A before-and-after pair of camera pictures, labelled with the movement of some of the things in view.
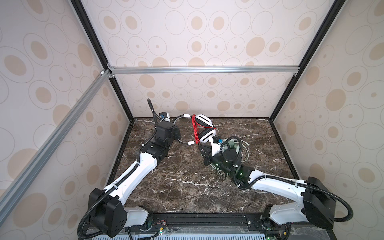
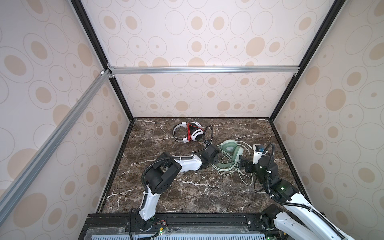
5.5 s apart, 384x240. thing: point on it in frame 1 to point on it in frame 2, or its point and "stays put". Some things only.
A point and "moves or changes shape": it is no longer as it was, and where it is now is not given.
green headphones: x=231 y=143 stays put
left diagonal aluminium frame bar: x=11 y=197 stays put
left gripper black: x=175 y=129 to x=215 y=161
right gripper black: x=208 y=156 to x=243 y=163
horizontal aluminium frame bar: x=253 y=69 stays put
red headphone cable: x=195 y=125 to x=189 y=131
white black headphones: x=204 y=126 moves or changes shape
